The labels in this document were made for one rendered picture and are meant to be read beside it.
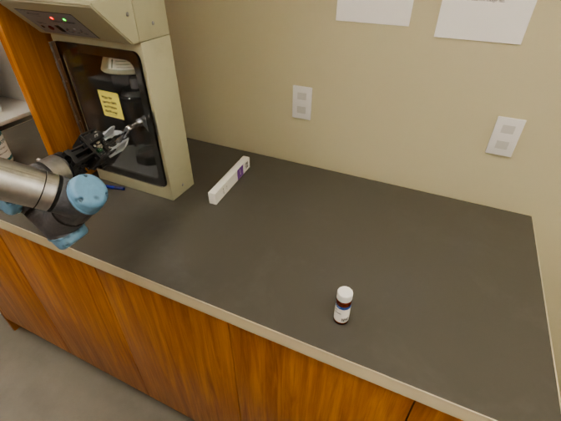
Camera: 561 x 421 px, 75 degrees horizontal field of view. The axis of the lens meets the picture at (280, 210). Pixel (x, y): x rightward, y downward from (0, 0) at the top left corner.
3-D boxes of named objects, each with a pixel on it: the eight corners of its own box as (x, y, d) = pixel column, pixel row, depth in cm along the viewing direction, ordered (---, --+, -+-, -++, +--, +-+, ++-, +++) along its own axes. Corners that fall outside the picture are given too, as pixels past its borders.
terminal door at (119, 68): (96, 166, 124) (53, 39, 100) (168, 187, 114) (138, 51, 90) (94, 167, 123) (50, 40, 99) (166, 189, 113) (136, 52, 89)
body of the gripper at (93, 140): (119, 149, 93) (80, 170, 84) (107, 164, 98) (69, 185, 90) (98, 124, 91) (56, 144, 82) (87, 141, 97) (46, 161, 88)
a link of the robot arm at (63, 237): (74, 240, 76) (35, 200, 73) (55, 257, 82) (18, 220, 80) (103, 220, 82) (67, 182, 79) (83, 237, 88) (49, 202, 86)
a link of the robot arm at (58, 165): (54, 195, 87) (27, 168, 85) (70, 185, 90) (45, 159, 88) (63, 182, 82) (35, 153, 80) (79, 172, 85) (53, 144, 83)
